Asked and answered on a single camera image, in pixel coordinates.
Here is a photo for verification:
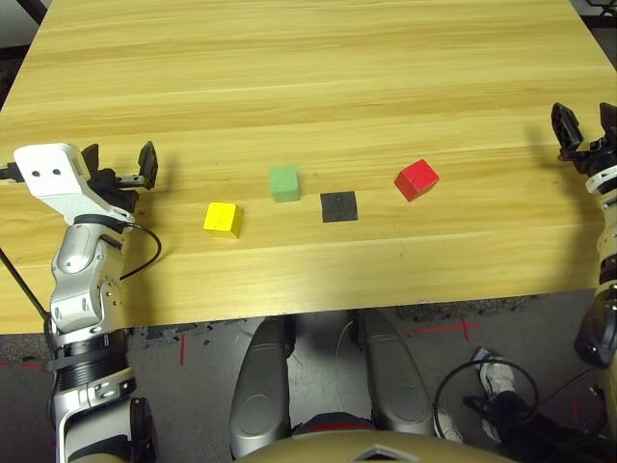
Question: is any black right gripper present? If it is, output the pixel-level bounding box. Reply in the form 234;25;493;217
550;101;617;177

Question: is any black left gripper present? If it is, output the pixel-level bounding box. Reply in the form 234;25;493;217
80;140;159;213

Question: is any yellow wooden block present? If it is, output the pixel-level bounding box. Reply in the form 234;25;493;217
202;202;244;240

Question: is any green wooden block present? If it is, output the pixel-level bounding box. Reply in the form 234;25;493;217
268;165;302;204

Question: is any red wooden block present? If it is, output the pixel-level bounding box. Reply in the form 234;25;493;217
393;158;441;203

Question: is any black chair base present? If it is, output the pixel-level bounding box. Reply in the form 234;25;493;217
580;0;617;20

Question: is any black square marker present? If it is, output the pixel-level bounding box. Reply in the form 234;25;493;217
320;191;361;224

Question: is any red tape cross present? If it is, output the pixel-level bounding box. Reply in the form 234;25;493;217
416;317;481;342

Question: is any silver robot left leg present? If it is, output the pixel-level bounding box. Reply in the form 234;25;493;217
228;315;296;459

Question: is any silver robot leg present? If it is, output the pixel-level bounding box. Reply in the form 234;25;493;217
356;308;438;438
228;315;296;459

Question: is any white sneaker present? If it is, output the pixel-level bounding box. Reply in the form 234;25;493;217
433;407;464;443
476;359;518;401

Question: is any black trouser leg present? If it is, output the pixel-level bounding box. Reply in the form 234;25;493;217
462;390;608;463

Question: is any silver robot right leg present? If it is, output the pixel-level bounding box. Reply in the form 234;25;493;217
356;308;438;438

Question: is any black red robot waist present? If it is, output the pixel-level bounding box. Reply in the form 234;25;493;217
291;412;375;438

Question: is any tan robot torso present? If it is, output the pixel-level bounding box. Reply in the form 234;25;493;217
235;431;517;463

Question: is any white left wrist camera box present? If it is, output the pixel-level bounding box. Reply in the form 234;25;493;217
13;143;137;235

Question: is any thin black left gripper cable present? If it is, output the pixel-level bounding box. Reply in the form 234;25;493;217
76;214;163;282

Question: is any thick black left camera cable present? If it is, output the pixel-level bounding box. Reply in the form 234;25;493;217
0;162;54;339

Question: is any black tangled floor cable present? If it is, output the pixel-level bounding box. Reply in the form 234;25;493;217
432;359;540;438

